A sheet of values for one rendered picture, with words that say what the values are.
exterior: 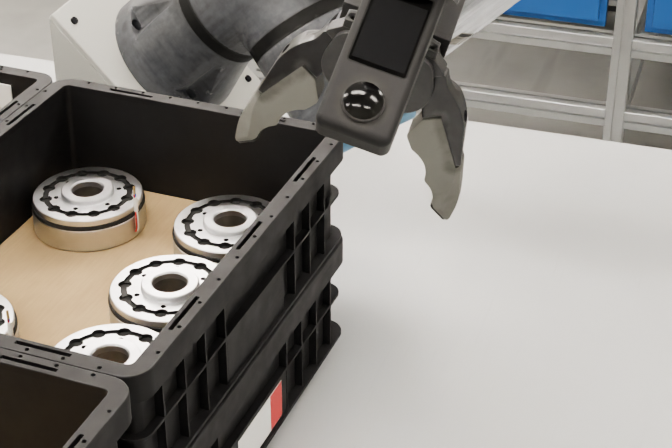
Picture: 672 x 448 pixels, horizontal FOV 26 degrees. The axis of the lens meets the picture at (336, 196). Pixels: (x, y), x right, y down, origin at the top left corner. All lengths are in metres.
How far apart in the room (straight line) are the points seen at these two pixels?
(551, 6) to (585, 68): 0.60
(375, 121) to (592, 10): 2.24
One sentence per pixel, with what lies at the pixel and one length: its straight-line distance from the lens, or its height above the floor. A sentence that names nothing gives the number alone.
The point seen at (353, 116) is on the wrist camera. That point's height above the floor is 1.16.
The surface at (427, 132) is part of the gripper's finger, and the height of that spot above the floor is 1.11.
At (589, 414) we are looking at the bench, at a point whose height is 0.70.
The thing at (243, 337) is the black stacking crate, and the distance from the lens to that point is 1.18.
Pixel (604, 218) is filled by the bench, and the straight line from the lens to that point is 1.65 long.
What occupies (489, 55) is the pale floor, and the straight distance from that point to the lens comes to 3.69.
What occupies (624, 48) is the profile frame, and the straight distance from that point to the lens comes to 3.08.
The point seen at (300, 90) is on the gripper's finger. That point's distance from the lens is 0.93.
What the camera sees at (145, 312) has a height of 0.86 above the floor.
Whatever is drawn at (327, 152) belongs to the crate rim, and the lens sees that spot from 1.27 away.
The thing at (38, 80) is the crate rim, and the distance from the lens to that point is 1.43.
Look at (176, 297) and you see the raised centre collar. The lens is 1.20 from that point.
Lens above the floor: 1.54
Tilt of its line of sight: 30 degrees down
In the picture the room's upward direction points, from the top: straight up
